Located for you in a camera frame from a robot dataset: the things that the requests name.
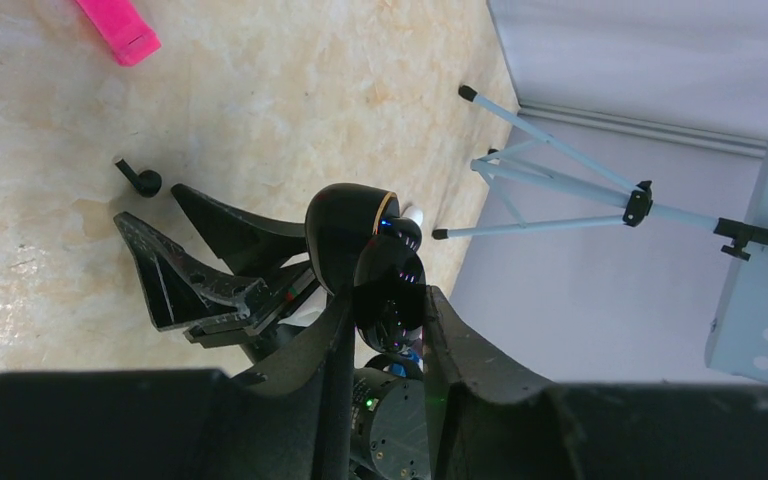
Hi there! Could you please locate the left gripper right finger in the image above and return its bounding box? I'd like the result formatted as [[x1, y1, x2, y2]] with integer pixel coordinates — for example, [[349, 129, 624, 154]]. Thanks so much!
[[423, 286, 768, 479]]

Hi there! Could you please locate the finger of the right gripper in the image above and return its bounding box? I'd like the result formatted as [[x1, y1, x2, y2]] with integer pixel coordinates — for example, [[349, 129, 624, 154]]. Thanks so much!
[[171, 183, 307, 277], [114, 212, 268, 331]]

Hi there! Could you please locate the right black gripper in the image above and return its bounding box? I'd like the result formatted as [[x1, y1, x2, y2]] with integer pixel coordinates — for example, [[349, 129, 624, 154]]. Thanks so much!
[[181, 261, 433, 480]]

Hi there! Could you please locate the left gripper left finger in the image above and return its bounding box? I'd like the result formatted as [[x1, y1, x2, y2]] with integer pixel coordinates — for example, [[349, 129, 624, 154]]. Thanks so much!
[[0, 292, 355, 479]]

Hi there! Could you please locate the black earbud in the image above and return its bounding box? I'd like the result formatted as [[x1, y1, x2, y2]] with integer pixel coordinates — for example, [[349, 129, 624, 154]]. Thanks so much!
[[114, 158, 162, 198], [378, 217, 422, 251]]

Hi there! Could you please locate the black earbud charging case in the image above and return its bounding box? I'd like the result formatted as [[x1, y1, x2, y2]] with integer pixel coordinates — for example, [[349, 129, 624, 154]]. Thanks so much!
[[304, 183, 425, 354]]

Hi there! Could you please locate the white earbud charging case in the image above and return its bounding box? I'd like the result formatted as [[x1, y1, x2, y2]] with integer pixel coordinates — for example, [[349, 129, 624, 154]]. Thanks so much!
[[402, 205, 424, 227]]

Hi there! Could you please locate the pink marker pen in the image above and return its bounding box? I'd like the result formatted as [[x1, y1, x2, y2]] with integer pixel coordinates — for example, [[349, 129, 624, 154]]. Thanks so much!
[[75, 0, 162, 67]]

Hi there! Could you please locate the light blue tripod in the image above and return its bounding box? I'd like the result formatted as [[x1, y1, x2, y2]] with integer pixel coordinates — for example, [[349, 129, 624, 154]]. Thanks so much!
[[432, 84, 768, 262]]

